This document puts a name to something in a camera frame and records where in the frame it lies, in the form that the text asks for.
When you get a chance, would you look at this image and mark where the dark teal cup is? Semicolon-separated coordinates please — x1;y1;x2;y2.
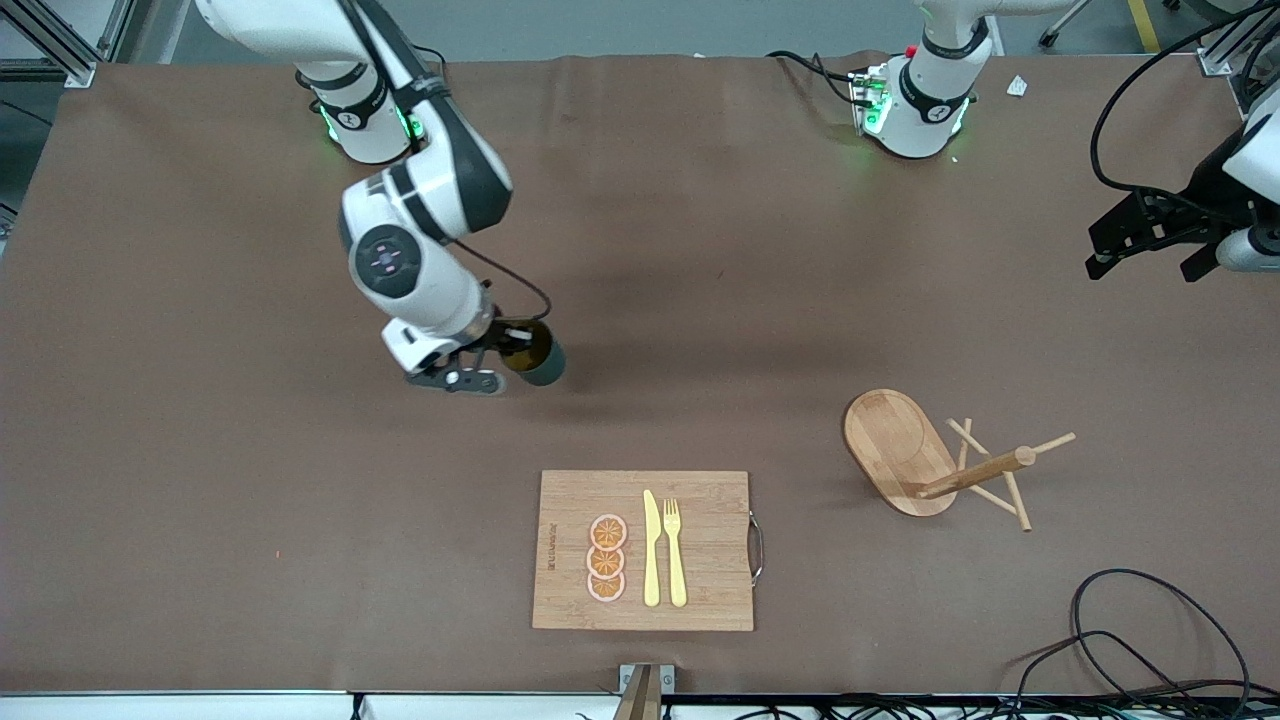
497;318;567;388

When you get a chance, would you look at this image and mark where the yellow plastic knife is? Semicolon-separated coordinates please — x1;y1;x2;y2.
642;489;663;608

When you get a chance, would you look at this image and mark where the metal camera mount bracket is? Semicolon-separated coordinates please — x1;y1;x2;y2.
618;663;677;720

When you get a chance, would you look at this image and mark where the black base power cable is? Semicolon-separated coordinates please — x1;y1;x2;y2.
766;48;866;106

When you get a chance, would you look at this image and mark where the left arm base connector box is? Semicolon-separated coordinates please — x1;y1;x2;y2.
848;65;893;136

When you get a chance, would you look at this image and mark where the chair base leg with caster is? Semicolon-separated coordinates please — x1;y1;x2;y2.
1038;0;1093;48

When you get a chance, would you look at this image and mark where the yellow plastic fork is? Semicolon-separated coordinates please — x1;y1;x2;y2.
663;497;689;609

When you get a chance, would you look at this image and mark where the black floor cable loop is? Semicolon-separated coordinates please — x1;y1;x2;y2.
1070;568;1253;701
1005;628;1201;706

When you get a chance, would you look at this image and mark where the wooden mug rack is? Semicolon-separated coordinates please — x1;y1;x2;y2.
842;388;1078;533

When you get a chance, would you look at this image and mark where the wooden cutting board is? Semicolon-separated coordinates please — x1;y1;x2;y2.
531;469;765;633

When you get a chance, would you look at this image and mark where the brown table cover sheet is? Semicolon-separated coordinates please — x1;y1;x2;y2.
0;52;1280;698

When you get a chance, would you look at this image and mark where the aluminium frame profile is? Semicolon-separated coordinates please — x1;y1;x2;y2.
1198;0;1280;116
0;0;161;89

